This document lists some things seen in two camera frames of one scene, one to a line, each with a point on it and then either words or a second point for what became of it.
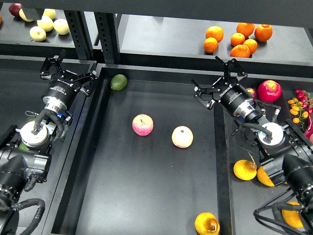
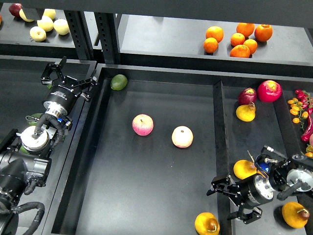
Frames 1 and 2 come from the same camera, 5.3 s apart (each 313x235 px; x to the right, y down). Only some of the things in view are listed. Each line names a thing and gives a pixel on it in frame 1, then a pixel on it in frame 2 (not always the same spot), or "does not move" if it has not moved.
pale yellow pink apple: (182, 137) does not move
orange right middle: (252, 44) does not move
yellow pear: (206, 223) does not move
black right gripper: (230, 96) to (245, 195)
